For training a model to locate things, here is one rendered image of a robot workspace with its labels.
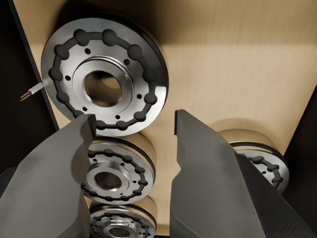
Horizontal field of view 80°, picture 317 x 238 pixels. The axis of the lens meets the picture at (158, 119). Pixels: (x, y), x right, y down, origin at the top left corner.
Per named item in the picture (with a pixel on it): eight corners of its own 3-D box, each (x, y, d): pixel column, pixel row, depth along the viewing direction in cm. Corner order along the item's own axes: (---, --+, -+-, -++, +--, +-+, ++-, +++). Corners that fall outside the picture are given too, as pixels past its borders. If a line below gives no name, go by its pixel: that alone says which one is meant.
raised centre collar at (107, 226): (99, 218, 26) (98, 223, 26) (135, 219, 26) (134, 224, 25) (107, 237, 29) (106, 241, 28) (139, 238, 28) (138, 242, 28)
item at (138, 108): (24, 16, 13) (18, 17, 13) (168, 14, 13) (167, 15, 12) (64, 131, 19) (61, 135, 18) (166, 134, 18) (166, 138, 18)
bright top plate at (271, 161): (196, 143, 19) (197, 147, 18) (303, 147, 18) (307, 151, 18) (187, 204, 24) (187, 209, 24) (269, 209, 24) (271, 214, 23)
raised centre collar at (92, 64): (66, 55, 14) (62, 57, 14) (132, 55, 14) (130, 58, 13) (81, 112, 17) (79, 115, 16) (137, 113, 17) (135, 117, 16)
